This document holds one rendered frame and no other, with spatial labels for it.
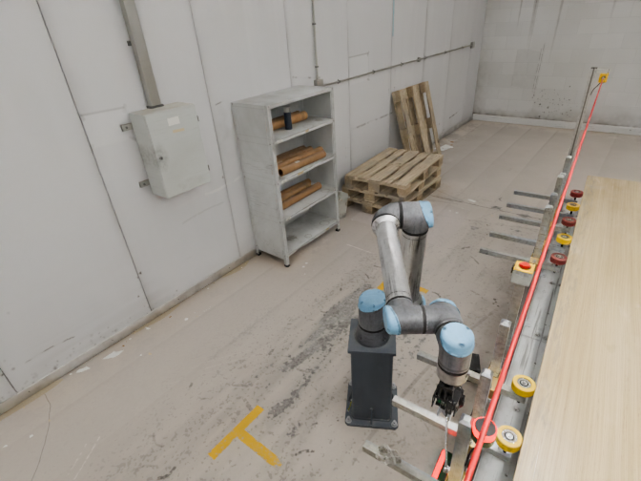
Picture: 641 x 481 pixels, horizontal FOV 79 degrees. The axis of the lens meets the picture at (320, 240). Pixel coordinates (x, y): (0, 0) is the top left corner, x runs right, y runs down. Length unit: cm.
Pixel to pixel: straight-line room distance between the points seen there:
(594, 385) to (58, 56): 315
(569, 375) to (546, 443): 34
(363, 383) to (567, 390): 104
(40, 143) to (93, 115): 36
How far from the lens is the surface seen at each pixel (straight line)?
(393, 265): 138
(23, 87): 290
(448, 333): 117
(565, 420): 169
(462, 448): 131
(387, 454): 149
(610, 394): 184
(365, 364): 223
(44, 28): 296
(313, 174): 437
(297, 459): 251
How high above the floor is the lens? 215
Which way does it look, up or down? 30 degrees down
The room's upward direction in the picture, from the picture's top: 4 degrees counter-clockwise
